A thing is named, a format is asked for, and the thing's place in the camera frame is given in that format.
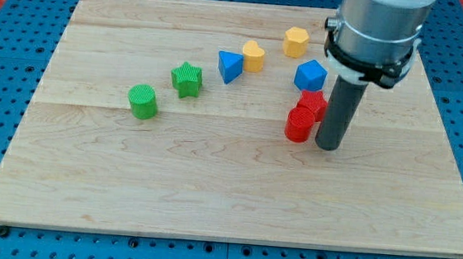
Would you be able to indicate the green cylinder block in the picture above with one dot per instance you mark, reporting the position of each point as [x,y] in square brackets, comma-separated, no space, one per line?
[142,100]

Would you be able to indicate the wooden board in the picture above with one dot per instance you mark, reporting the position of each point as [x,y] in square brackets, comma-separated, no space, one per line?
[219,167]

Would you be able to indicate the yellow heart block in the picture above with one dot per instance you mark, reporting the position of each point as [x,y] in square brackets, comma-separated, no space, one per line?
[253,57]

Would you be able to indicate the red star block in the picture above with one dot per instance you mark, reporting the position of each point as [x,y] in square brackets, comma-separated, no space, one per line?
[314,102]

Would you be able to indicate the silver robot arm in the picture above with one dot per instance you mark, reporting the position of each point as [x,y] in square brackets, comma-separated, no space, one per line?
[387,19]

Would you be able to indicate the red cylinder block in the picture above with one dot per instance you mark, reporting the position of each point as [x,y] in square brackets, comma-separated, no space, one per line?
[300,122]

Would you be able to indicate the yellow hexagon block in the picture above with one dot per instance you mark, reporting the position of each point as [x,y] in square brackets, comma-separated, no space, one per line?
[295,42]

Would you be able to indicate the green star block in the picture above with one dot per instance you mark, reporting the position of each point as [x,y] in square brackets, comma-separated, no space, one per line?
[187,80]

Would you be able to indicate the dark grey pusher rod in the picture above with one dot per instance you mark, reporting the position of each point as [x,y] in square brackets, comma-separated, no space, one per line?
[342,105]

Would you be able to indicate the blue triangle block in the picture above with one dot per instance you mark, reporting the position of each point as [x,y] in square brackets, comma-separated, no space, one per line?
[230,66]

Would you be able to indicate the blue cube block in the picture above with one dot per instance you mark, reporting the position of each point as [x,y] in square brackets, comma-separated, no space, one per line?
[310,76]

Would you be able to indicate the black white clamp mount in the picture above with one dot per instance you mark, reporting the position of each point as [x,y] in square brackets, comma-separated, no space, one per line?
[360,59]

